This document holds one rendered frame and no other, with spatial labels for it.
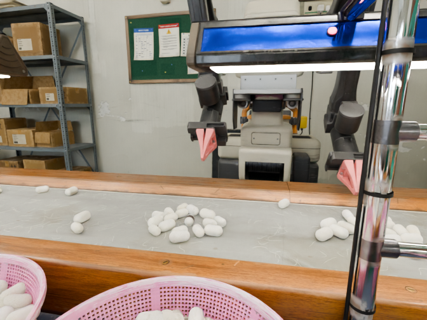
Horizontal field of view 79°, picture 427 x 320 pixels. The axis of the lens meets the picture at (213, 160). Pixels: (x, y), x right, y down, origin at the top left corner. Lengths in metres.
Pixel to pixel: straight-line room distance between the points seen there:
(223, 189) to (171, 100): 2.11
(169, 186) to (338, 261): 0.46
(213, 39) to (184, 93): 2.28
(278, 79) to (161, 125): 1.88
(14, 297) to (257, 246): 0.35
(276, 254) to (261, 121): 0.77
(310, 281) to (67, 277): 0.34
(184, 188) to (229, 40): 0.43
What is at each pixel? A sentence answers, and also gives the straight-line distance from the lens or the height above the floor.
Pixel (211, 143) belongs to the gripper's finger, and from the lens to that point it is 0.68.
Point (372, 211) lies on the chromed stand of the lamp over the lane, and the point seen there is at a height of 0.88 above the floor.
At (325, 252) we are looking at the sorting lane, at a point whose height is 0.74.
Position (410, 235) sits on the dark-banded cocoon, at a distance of 0.58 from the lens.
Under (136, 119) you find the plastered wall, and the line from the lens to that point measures 2.92.
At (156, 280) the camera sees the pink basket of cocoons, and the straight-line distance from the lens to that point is 0.37.
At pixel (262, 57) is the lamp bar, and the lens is 0.40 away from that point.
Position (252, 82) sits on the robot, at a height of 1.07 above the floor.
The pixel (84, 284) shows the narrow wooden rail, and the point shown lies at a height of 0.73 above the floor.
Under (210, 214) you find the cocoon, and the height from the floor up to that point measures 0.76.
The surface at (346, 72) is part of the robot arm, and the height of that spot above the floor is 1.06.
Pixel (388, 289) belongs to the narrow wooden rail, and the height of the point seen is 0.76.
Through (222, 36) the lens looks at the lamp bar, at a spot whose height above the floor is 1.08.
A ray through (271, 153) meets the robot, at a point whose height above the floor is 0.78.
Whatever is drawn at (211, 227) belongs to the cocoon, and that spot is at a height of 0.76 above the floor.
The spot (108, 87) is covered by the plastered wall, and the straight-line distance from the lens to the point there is 3.09.
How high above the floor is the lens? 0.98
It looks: 12 degrees down
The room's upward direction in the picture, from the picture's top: straight up
